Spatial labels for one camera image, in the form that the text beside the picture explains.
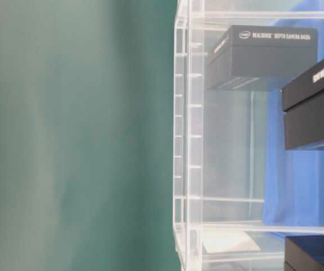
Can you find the black camera box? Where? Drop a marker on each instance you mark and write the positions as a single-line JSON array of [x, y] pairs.
[[248, 53], [303, 107], [304, 252]]

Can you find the clear plastic storage case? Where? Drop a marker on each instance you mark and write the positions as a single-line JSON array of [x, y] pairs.
[[219, 136]]

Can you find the white label on case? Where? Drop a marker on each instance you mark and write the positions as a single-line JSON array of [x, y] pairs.
[[220, 241]]

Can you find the green table cloth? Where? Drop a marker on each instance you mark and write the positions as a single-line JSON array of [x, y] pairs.
[[86, 105]]

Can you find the blue foam liner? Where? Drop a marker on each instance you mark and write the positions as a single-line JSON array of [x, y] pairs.
[[294, 187]]

